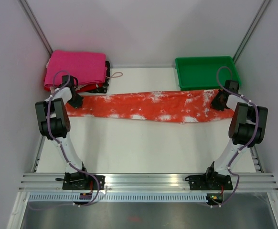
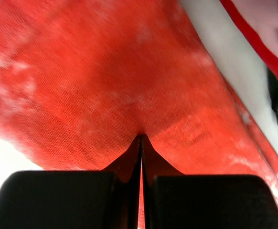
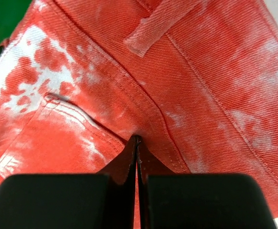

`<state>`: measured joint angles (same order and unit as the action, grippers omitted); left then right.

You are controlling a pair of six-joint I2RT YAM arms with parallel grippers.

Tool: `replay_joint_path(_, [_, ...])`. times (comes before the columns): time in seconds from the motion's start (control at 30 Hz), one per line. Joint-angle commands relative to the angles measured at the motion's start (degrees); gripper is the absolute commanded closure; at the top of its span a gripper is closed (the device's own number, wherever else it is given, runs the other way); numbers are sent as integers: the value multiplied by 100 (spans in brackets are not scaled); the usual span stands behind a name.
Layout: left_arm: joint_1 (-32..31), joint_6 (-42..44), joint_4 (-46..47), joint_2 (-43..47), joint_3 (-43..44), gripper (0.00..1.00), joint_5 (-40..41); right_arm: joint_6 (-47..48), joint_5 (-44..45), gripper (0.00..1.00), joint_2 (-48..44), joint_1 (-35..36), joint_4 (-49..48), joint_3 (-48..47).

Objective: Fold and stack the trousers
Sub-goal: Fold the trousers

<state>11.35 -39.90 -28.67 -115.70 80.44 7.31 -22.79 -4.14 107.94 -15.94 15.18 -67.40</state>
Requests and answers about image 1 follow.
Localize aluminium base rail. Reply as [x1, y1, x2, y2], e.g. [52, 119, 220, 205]
[18, 173, 278, 193]

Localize white slotted cable duct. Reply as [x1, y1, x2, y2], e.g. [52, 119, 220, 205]
[29, 192, 207, 203]

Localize red folded garment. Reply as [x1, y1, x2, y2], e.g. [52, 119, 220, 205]
[44, 82, 106, 94]

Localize black patterned folded garment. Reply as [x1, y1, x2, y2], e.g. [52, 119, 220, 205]
[90, 61, 110, 94]

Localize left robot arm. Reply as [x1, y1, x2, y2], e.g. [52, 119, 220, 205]
[35, 74, 90, 189]

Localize orange white tie-dye trousers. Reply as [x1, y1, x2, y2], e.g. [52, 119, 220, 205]
[66, 89, 234, 123]

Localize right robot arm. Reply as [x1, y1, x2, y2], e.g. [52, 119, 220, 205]
[203, 80, 268, 189]

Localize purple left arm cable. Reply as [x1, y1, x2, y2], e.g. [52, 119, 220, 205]
[47, 70, 99, 206]

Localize light pink folded garment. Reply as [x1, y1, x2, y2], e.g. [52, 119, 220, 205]
[48, 84, 88, 93]

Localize pink drawstring cord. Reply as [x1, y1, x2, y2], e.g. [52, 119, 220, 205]
[105, 71, 124, 79]

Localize green plastic bin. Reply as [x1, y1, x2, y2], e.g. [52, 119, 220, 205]
[175, 56, 242, 91]

